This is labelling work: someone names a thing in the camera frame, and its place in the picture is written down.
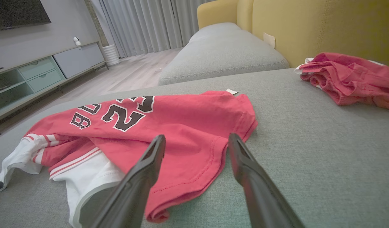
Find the large grey fabric sofa seat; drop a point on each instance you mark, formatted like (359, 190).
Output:
(308, 158)

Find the small white security camera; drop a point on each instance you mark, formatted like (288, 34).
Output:
(77, 41)

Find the yellow fabric sofa backrest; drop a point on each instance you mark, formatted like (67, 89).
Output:
(324, 25)

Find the red shorts with white stripe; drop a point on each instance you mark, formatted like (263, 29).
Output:
(349, 79)

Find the white ribbed cylindrical bin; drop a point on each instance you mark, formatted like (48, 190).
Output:
(111, 55)

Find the grey and green television cabinet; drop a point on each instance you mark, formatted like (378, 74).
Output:
(39, 72)

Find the red basketball jersey white trim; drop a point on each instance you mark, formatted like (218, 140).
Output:
(181, 126)

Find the grey pleated curtain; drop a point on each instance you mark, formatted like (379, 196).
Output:
(143, 22)

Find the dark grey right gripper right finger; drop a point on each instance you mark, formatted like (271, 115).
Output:
(257, 190)

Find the small grey fabric sofa seat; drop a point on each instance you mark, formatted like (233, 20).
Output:
(219, 53)

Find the black flat screen television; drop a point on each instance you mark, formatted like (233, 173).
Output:
(16, 12)

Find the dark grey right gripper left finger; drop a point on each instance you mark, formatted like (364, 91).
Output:
(134, 190)

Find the pale paper label on sofa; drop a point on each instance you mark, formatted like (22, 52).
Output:
(269, 40)

